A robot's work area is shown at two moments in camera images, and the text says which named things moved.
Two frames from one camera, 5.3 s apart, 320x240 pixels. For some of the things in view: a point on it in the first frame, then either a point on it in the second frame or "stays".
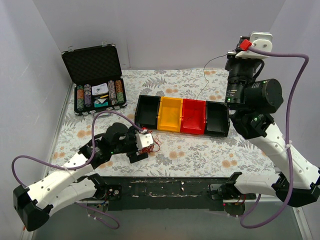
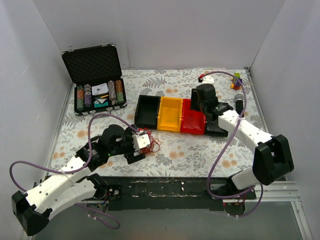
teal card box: [101, 102] stays
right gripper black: [242, 64] -> [196, 100]
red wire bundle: [154, 148] stays
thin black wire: [204, 72] -> [189, 122]
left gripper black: [137, 157] stays
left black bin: [146, 111] stays
